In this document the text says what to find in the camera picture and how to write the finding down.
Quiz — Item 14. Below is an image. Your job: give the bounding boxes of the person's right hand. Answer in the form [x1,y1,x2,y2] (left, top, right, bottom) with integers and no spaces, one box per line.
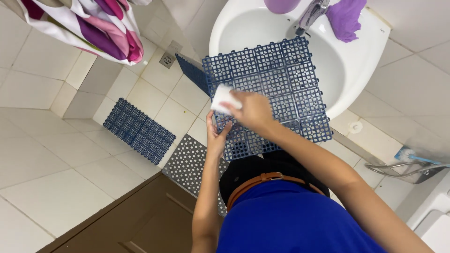
[229,90,275,133]

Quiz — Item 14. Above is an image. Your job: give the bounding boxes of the person's left hand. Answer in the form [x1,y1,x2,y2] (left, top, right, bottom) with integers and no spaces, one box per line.
[206,110,233,159]

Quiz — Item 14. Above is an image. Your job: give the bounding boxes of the white sponge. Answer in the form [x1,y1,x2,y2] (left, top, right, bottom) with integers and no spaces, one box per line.
[210,84,243,116]

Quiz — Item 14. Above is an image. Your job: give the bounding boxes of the large blue plastic grid mat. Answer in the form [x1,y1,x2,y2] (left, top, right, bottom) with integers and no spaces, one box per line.
[202,36,334,162]

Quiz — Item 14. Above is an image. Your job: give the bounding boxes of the small blue grid mat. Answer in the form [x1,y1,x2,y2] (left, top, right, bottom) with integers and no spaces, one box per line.
[175,53,211,96]

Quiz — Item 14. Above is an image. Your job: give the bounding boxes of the black trousers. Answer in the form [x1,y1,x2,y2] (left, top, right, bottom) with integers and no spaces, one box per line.
[219,150,331,206]

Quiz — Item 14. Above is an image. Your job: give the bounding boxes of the metal floor drain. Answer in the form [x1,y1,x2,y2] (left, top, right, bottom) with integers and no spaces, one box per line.
[159,52,176,69]

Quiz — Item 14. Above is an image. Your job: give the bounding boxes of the grey perforated mat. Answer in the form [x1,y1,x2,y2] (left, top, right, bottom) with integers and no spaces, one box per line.
[162,134,230,218]

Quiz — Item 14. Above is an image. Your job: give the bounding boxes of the brown leather belt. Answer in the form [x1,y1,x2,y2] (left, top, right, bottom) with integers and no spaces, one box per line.
[226,172,326,212]

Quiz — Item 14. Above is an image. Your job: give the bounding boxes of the long blue grid mat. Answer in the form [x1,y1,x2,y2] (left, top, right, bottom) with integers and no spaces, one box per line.
[102,97,176,166]

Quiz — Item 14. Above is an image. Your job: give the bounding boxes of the purple cup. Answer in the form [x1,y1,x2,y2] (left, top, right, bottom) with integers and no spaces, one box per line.
[263,0,302,15]

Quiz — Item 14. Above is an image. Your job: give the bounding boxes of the white ceramic sink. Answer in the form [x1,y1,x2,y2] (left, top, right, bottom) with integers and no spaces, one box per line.
[209,0,391,121]

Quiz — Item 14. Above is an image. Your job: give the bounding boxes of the chrome faucet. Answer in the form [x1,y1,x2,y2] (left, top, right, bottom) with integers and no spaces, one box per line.
[295,0,331,36]

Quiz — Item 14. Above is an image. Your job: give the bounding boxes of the blue shirt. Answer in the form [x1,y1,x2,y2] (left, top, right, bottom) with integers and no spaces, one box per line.
[216,180,388,253]

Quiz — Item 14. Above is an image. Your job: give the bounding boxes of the purple cloth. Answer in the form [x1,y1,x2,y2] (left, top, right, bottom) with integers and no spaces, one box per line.
[325,0,368,43]

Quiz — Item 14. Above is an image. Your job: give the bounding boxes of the brown wooden door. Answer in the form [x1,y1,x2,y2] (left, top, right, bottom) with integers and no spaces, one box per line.
[35,171,197,253]

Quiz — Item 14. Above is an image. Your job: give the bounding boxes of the colourful patterned curtain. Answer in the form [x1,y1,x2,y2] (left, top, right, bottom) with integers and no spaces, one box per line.
[0,0,153,66]

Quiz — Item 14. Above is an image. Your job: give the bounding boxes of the blue toilet brush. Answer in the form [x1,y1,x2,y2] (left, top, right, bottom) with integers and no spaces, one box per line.
[394,146,450,166]

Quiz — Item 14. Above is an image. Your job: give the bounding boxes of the white toilet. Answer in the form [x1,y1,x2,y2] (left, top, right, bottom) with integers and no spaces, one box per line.
[406,172,450,253]

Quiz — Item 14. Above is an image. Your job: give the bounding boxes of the chrome hose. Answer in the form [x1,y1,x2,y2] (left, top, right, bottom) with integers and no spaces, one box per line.
[364,161,450,179]

